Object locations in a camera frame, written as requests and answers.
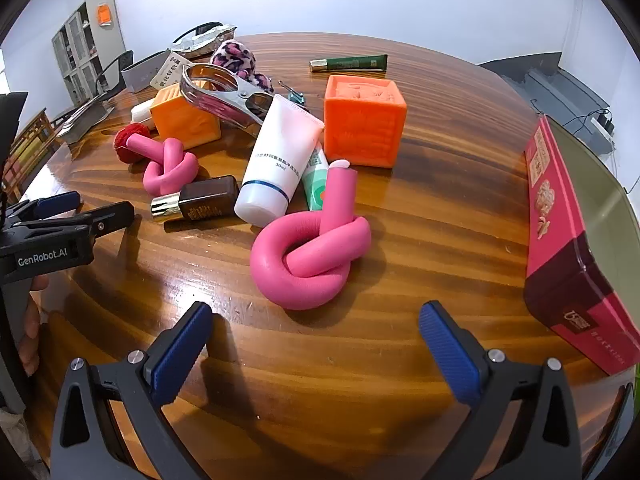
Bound teal binder clip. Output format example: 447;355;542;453
277;80;307;111

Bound black office chair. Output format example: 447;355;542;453
172;21;223;43
92;50;136;103

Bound small pink knotted foam tube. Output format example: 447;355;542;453
127;136;199;196

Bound person's left hand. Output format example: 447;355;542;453
20;275;51;377

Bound small orange cube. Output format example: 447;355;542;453
149;77;222;151

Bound large orange embossed cube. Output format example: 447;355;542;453
322;75;407;168

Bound wooden chairs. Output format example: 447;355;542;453
0;107;63;201

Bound pink shallow box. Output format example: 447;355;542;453
522;114;640;377

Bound pink leopard plush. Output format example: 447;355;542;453
209;39;273;95

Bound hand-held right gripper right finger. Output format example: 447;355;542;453
419;301;583;480

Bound large pink knotted foam tube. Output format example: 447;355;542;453
250;160;372;311

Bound white power strip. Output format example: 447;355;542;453
590;110;617;136

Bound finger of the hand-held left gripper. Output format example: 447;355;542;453
50;201;136;248
0;191;82;228

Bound grey filing cabinet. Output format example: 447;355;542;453
51;0;126;106

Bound brown bottle with gold cap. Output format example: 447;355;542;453
150;175;241;223

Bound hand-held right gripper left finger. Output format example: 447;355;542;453
50;301;216;480

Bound small green white tube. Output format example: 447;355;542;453
301;142;331;212

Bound white cream tube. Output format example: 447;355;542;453
234;93;324;228

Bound foil tray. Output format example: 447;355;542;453
172;22;238;58

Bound grey box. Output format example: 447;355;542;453
121;50;173;93

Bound green pen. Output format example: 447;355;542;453
309;54;389;73

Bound red pompom ball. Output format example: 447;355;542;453
114;124;151;163

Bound white paper packet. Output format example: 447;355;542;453
150;51;193;91

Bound grey flat object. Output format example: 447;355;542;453
55;100;117;143

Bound black cable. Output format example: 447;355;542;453
530;97;613;128

